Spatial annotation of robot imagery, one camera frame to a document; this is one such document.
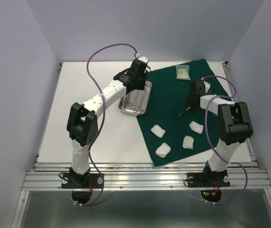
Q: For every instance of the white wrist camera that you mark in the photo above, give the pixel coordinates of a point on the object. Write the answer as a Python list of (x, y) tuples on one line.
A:
[(207, 87), (142, 58)]

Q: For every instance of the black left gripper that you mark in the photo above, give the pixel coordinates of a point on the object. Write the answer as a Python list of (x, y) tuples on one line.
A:
[(141, 86)]

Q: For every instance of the white gauze pad right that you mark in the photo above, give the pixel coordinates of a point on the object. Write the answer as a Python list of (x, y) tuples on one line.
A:
[(198, 128)]

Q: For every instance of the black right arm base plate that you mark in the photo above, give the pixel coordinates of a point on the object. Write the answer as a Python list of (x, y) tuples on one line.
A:
[(199, 180)]

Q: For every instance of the aluminium extrusion rail frame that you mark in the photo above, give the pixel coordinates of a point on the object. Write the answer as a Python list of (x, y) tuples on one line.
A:
[(137, 195)]

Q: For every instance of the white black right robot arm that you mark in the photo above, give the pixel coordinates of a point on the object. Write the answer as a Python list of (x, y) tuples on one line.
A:
[(234, 128)]

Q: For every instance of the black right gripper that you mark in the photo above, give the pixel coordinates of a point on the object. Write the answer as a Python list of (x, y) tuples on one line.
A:
[(189, 103)]

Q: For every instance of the white gauze pad far left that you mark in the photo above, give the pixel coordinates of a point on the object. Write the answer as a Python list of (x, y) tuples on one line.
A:
[(158, 131)]

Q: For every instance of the right side aluminium rail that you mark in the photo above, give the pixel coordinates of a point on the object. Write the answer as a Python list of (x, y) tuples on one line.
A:
[(233, 92)]

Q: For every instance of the white gauze pad near left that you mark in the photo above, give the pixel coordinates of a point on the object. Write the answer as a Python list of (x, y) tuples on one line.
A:
[(163, 150)]

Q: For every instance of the steel hemostat forceps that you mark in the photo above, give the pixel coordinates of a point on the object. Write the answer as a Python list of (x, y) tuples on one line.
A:
[(140, 98)]

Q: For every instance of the white gauze pad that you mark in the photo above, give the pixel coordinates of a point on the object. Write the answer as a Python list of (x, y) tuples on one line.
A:
[(198, 128), (158, 131), (163, 150), (188, 142)]

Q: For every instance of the dark green surgical drape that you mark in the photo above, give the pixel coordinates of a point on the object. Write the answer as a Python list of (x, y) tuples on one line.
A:
[(166, 101)]

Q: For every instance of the clear bag of cotton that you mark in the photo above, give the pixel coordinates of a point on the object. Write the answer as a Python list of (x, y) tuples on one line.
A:
[(182, 72)]

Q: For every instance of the stainless steel instrument tray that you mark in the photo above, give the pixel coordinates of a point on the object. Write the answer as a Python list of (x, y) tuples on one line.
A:
[(143, 107)]

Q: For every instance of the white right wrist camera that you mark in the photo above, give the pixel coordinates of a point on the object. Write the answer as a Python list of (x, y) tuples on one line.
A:
[(207, 87)]

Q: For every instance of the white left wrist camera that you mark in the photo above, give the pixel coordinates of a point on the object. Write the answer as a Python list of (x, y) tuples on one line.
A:
[(142, 58)]

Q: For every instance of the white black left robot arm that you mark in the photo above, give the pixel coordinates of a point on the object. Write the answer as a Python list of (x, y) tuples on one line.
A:
[(83, 118)]

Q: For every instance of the white gauze pad centre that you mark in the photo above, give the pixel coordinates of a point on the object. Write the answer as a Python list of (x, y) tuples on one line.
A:
[(188, 142)]

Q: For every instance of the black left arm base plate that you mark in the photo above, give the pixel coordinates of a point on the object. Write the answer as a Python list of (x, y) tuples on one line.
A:
[(90, 181)]

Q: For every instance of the steel surgical scissors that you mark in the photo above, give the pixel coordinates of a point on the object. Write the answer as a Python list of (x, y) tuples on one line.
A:
[(129, 101)]

